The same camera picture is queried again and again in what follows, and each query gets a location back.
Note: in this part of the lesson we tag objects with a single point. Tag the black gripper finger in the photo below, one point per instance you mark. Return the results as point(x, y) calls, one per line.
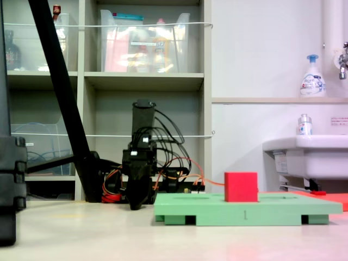
point(133, 193)
point(144, 189)

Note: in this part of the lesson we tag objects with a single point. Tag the red square block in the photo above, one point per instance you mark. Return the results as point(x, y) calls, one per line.
point(240, 187)

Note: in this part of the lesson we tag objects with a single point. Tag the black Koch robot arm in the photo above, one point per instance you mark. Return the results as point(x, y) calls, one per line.
point(144, 119)

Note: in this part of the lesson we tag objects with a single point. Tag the green shape sorter board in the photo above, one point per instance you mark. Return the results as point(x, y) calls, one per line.
point(206, 214)

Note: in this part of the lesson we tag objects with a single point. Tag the beige shelf unit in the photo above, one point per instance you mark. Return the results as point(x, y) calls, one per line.
point(144, 81)

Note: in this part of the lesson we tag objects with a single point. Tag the black tripod brace bar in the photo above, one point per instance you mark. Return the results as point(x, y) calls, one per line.
point(49, 164)

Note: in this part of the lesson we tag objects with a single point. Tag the orange bottle pink cap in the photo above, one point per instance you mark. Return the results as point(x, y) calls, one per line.
point(161, 49)

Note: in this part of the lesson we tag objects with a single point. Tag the large clear storage bin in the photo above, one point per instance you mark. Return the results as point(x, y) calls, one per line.
point(182, 54)

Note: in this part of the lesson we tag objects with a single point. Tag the notched black tripod leg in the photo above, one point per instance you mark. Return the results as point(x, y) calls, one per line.
point(11, 176)

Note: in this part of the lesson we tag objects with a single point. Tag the bag with blue top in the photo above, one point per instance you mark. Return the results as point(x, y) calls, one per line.
point(122, 40)

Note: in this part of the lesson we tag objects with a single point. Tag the dark round bottle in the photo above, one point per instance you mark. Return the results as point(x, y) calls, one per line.
point(12, 54)

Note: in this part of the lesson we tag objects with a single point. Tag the small clear sanitizer bottle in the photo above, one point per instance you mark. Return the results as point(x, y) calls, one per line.
point(305, 126)

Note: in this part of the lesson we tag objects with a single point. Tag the white sink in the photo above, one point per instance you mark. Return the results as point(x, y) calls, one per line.
point(315, 157)

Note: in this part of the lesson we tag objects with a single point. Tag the bottle with red cap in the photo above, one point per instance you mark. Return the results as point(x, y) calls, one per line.
point(56, 11)

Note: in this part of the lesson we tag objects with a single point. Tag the white foam soap pump bottle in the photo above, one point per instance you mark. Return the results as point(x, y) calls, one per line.
point(312, 84)

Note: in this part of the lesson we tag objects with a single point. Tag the metal faucet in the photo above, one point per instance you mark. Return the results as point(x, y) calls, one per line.
point(343, 61)

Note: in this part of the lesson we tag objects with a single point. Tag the red text wall sticker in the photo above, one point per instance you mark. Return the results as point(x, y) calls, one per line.
point(340, 121)

